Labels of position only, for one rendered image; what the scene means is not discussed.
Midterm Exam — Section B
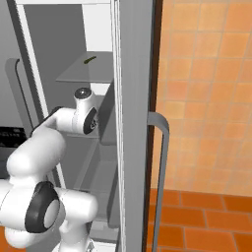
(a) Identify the grey fridge door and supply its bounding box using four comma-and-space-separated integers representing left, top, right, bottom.
0, 0, 45, 130
111, 0, 164, 252

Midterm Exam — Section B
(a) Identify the grey fridge shelf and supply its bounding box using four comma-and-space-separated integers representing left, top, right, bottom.
55, 50, 115, 85

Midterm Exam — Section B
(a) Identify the grey fridge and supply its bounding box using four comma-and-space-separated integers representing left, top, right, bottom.
14, 0, 121, 252

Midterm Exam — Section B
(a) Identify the dark green vegetable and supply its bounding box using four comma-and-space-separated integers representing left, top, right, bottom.
83, 55, 97, 65

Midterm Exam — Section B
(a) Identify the black oven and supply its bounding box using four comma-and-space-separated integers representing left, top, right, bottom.
0, 126, 30, 180

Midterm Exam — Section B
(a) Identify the grey fridge door handle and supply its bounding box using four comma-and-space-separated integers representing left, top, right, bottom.
147, 111, 170, 252
4, 57, 34, 130

